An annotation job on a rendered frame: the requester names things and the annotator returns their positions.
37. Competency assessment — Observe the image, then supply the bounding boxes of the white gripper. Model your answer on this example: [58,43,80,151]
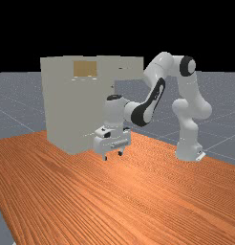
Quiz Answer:
[92,124,132,162]

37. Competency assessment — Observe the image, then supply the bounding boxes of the pale cabinet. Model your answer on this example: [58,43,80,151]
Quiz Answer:
[39,56,117,156]

